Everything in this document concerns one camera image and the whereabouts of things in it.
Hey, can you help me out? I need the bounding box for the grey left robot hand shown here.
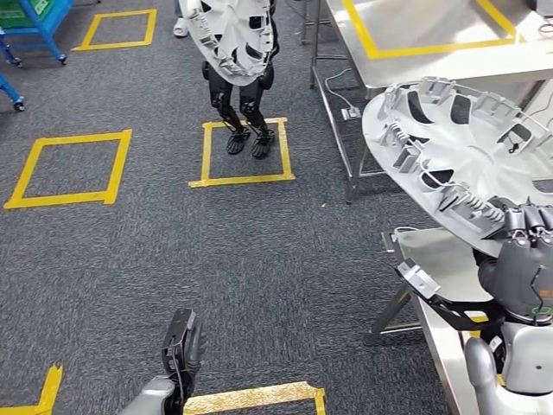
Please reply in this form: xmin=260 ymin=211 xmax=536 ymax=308
xmin=183 ymin=319 xmax=208 ymax=381

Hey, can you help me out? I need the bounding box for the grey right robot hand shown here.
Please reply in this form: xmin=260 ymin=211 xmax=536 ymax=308
xmin=476 ymin=197 xmax=553 ymax=326

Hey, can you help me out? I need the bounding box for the silver plastic wheel cover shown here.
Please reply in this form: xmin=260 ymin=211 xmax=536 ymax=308
xmin=178 ymin=0 xmax=276 ymax=88
xmin=362 ymin=75 xmax=553 ymax=260

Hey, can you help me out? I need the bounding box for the yellow tape on workbench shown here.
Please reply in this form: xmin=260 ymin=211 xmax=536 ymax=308
xmin=343 ymin=0 xmax=527 ymax=61

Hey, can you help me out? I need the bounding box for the blue metal shelf rack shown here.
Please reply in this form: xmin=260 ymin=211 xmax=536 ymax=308
xmin=0 ymin=71 xmax=26 ymax=113
xmin=0 ymin=0 xmax=75 ymax=66

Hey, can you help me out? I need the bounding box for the black humanoid robot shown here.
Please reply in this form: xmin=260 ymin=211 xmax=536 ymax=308
xmin=200 ymin=0 xmax=281 ymax=160

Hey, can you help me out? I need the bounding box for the person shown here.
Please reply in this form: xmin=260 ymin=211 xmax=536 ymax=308
xmin=173 ymin=0 xmax=190 ymax=39

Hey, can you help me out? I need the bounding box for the green plastic crate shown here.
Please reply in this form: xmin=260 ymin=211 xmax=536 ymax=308
xmin=0 ymin=0 xmax=55 ymax=29

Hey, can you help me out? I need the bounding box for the white adapter cable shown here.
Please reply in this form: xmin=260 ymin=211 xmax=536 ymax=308
xmin=324 ymin=67 xmax=359 ymax=112

